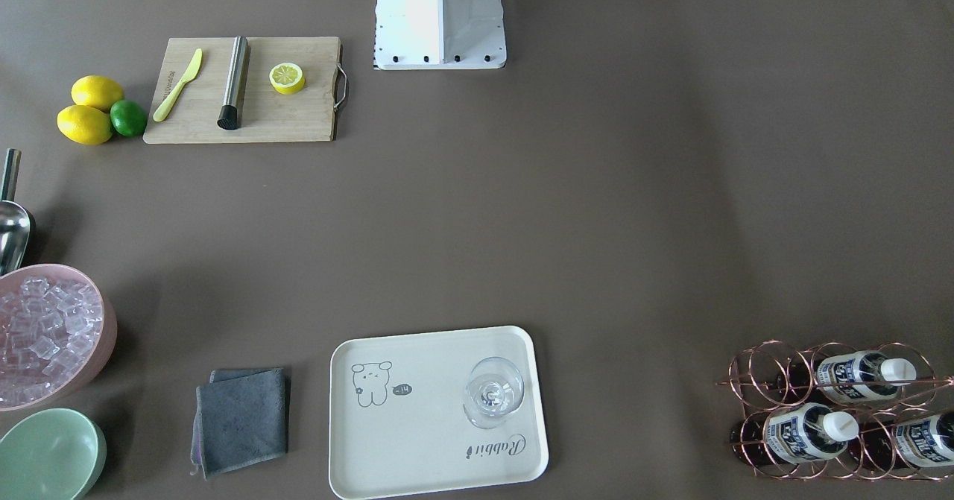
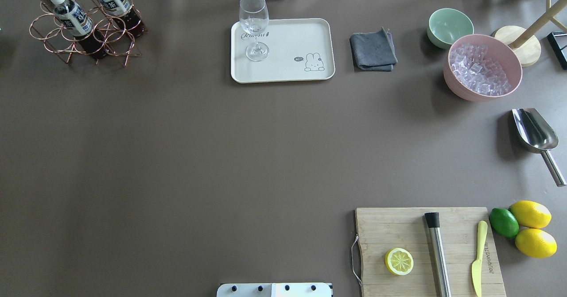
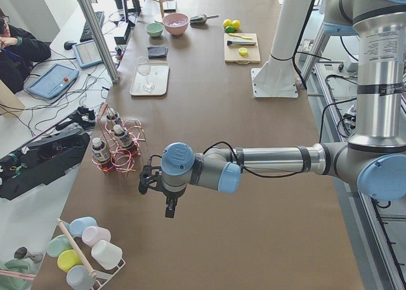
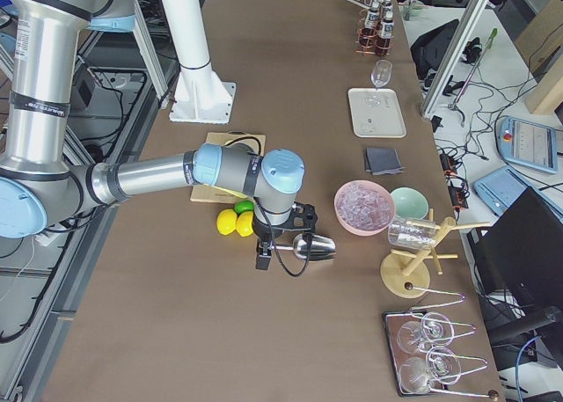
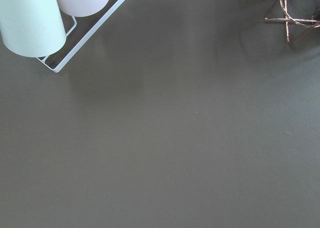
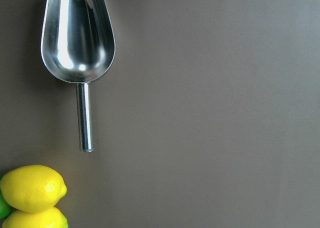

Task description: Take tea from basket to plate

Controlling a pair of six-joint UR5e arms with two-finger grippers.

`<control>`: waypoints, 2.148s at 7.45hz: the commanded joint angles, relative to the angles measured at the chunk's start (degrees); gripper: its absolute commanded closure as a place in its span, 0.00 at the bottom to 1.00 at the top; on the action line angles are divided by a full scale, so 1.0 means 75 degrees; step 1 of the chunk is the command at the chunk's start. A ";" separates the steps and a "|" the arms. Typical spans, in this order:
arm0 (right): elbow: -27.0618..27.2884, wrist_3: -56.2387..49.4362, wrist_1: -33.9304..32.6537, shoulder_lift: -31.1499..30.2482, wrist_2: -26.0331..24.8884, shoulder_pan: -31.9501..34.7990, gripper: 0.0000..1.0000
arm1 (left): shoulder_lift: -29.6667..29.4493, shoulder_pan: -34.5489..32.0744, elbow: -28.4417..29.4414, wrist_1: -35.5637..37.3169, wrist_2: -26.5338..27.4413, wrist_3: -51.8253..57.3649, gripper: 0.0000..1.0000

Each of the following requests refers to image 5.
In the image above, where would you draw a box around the copper wire bottle basket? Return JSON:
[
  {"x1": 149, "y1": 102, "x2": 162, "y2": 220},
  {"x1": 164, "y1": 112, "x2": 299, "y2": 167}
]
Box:
[{"x1": 264, "y1": 0, "x2": 320, "y2": 44}]

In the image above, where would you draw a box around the mint green plastic cup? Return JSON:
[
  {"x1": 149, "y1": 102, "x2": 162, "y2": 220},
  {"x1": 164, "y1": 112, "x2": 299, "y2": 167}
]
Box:
[{"x1": 0, "y1": 0, "x2": 67, "y2": 57}]

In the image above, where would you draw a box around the pink plastic cup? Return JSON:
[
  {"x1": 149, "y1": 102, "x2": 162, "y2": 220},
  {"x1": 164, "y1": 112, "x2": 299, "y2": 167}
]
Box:
[{"x1": 57, "y1": 0, "x2": 109, "y2": 17}]

